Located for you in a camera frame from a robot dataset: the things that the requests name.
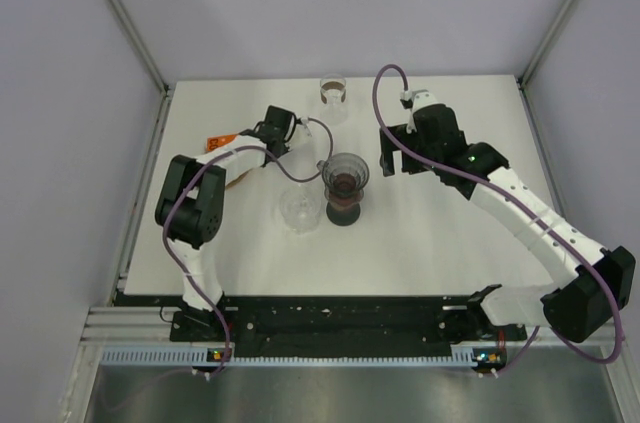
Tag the right aluminium frame post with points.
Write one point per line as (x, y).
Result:
(551, 36)

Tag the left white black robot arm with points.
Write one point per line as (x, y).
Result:
(190, 207)

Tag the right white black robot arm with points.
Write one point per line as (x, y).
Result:
(589, 283)

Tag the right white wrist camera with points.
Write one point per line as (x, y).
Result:
(413, 101)

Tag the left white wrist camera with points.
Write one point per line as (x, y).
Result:
(302, 133)

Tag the orange coffee filter box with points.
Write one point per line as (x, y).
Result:
(216, 142)

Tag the grey transparent dripper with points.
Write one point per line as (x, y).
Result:
(344, 163)

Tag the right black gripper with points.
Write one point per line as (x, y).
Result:
(387, 158)

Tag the left aluminium frame post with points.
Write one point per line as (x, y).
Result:
(137, 44)

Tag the clear glass dripper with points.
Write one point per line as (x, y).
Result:
(299, 207)

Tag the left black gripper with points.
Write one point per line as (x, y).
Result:
(284, 143)

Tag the dark carafe with red lid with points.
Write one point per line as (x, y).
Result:
(343, 200)

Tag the clear glass flask with coffee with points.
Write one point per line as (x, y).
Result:
(333, 97)

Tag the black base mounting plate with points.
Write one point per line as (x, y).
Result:
(341, 326)

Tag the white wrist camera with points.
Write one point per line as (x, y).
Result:
(302, 133)
(413, 101)

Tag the aluminium frame post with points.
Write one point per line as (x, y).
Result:
(137, 44)
(551, 36)

